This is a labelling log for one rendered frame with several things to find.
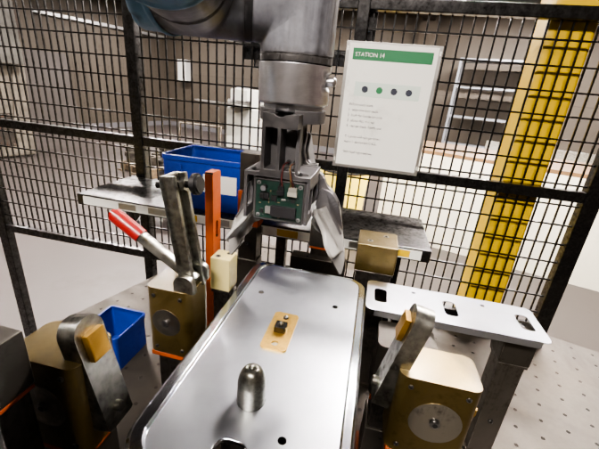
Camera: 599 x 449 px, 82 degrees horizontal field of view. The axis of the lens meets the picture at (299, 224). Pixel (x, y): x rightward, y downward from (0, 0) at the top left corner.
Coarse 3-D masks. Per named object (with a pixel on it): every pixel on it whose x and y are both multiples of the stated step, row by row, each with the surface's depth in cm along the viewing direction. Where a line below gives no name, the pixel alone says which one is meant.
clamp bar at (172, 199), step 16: (160, 176) 45; (176, 176) 47; (192, 176) 45; (176, 192) 45; (192, 192) 45; (176, 208) 46; (192, 208) 49; (176, 224) 47; (192, 224) 49; (176, 240) 47; (192, 240) 50; (176, 256) 48; (192, 256) 51; (192, 272) 49
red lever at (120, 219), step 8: (112, 216) 49; (120, 216) 50; (128, 216) 50; (120, 224) 50; (128, 224) 50; (136, 224) 50; (128, 232) 50; (136, 232) 50; (144, 232) 51; (136, 240) 50; (144, 240) 50; (152, 240) 51; (152, 248) 50; (160, 248) 50; (160, 256) 50; (168, 256) 50; (168, 264) 50; (176, 272) 51
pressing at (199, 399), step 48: (240, 288) 60; (288, 288) 62; (336, 288) 64; (240, 336) 49; (336, 336) 51; (192, 384) 41; (288, 384) 42; (336, 384) 43; (144, 432) 35; (192, 432) 35; (240, 432) 36; (288, 432) 36; (336, 432) 37
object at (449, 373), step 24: (432, 360) 42; (456, 360) 42; (408, 384) 39; (432, 384) 38; (456, 384) 38; (480, 384) 39; (384, 408) 46; (408, 408) 40; (432, 408) 39; (456, 408) 39; (384, 432) 43; (408, 432) 41; (432, 432) 41; (456, 432) 40
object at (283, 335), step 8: (280, 312) 55; (272, 320) 53; (280, 320) 53; (288, 320) 53; (296, 320) 53; (272, 328) 51; (280, 328) 50; (288, 328) 51; (264, 336) 49; (272, 336) 49; (280, 336) 50; (288, 336) 50; (264, 344) 48; (280, 344) 48; (288, 344) 48
